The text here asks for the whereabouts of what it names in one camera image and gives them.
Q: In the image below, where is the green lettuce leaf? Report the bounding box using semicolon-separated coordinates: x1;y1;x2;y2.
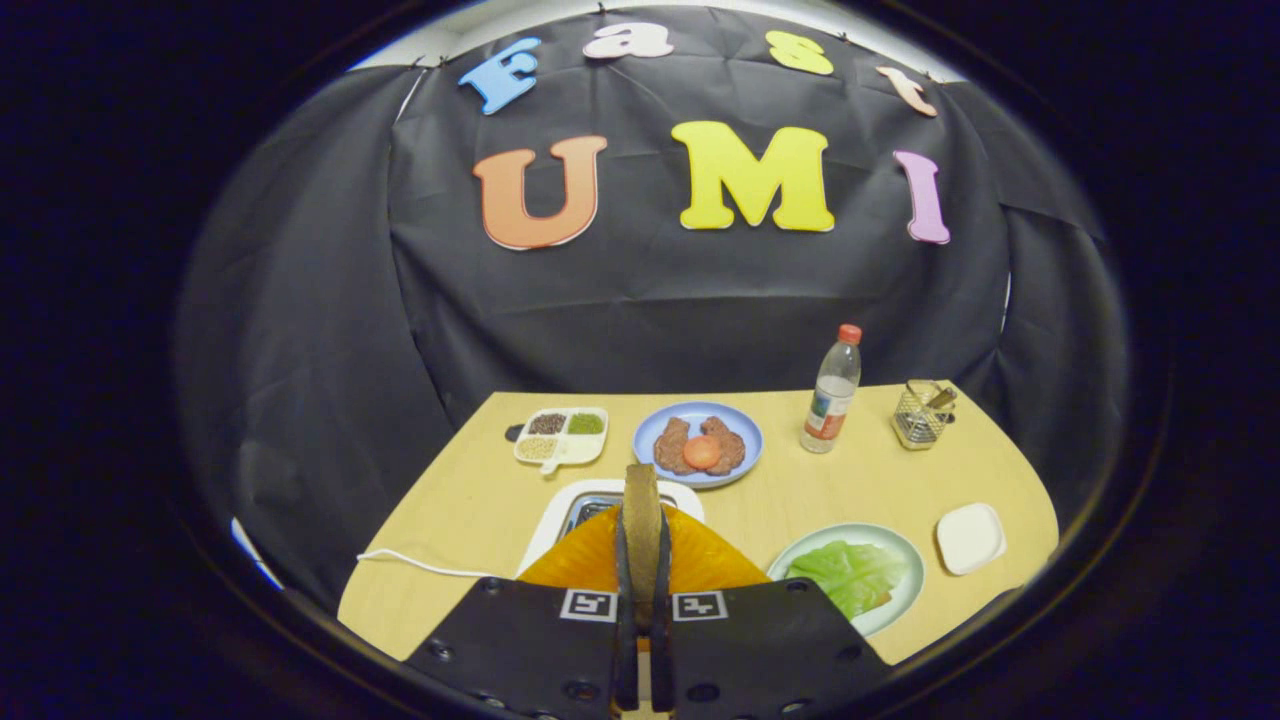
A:
785;540;909;621

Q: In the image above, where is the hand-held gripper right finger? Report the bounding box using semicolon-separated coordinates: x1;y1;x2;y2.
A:
650;505;891;720

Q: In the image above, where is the black backdrop cloth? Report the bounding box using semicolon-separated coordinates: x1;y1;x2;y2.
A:
170;5;1131;613

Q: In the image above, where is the brown meat patty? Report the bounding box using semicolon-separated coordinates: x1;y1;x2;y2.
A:
653;417;697;476
700;416;747;475

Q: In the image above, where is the white divided condiment tray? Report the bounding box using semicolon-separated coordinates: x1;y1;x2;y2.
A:
513;407;609;475

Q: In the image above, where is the white toaster cable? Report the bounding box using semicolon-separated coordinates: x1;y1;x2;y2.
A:
356;548;503;581

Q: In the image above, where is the clear bottle with red cap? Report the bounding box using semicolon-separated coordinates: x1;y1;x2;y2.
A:
800;323;863;455

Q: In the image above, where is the white toaster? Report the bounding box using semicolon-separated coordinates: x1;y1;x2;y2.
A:
517;478;706;577

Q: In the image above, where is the metal wire utensil holder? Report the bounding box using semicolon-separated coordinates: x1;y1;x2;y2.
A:
891;379;959;451

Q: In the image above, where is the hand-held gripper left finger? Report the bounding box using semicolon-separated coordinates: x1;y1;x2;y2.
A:
405;505;641;720

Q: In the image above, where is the light green round plate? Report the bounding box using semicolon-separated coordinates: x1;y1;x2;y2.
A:
767;523;926;638

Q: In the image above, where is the white square plate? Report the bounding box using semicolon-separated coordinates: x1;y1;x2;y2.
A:
936;503;1007;577

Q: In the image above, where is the brown toast slice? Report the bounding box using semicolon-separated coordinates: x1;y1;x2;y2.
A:
620;463;665;633

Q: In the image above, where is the blue round plate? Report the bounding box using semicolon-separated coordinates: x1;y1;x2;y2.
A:
632;401;765;490

